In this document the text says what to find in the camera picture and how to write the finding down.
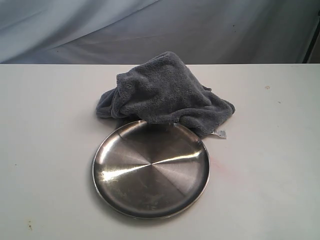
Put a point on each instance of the grey fluffy towel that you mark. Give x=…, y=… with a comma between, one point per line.
x=163, y=91

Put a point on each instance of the white printed care label tag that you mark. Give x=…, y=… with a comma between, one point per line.
x=219, y=133

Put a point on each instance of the round stainless steel plate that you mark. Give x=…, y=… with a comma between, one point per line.
x=151, y=171

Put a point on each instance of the grey backdrop cloth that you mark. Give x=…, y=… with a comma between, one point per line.
x=134, y=31

